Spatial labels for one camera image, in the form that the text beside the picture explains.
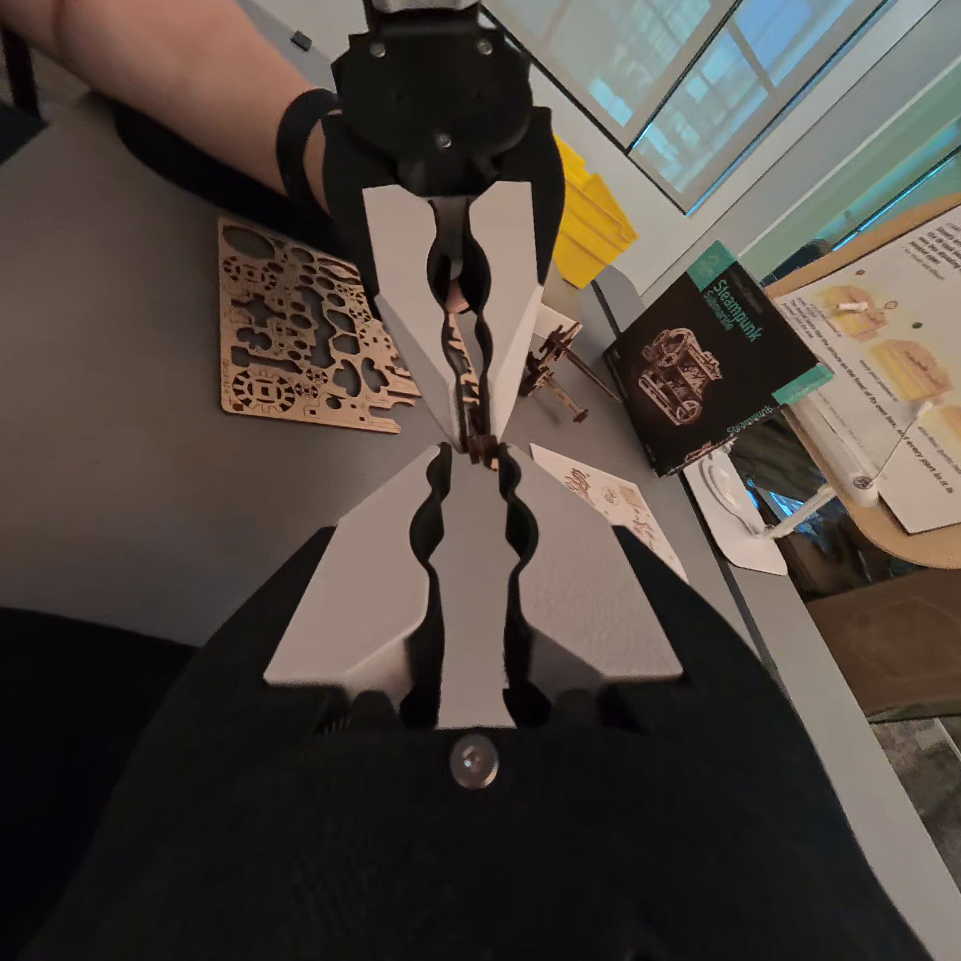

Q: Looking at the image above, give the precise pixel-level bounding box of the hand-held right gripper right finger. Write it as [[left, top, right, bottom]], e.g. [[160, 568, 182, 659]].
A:
[[497, 443, 686, 728]]

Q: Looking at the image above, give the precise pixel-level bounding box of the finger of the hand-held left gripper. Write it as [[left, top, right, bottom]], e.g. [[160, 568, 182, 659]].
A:
[[363, 186, 463, 445], [467, 178, 545, 445]]

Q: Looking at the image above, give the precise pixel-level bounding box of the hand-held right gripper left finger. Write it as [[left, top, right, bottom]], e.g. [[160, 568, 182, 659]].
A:
[[264, 442, 456, 728]]

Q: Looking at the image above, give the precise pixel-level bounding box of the model instruction booklet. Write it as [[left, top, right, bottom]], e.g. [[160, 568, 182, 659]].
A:
[[529, 442, 689, 583]]

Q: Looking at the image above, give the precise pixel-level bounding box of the partly built wooden model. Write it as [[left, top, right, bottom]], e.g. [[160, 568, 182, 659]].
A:
[[521, 321, 623, 425]]

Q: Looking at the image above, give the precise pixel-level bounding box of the laser-cut wooden parts sheet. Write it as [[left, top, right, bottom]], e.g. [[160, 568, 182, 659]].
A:
[[218, 217, 421, 434]]

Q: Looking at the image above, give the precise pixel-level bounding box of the black model kit box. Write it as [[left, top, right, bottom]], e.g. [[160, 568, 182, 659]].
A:
[[603, 240, 838, 478]]

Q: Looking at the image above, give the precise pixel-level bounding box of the yellow plastic bin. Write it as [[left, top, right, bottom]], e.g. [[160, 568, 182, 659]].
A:
[[552, 135, 640, 288]]

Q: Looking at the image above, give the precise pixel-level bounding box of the black wrist band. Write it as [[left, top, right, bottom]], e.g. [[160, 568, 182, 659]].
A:
[[276, 88, 341, 220]]

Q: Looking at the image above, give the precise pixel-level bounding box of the white stand base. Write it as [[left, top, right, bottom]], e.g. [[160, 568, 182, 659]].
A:
[[683, 448, 837, 577]]

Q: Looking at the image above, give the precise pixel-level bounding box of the glass window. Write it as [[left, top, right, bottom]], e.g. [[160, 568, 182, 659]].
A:
[[481, 0, 961, 218]]

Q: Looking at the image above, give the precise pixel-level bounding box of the brown cardboard box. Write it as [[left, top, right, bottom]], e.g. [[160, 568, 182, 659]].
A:
[[806, 570, 961, 723]]

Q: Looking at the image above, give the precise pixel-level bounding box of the wooden poster board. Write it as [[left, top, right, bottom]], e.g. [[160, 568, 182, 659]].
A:
[[765, 191, 961, 569]]

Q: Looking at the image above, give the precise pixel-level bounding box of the printed instruction poster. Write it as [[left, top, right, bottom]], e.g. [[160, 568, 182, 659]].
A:
[[776, 216, 961, 536]]

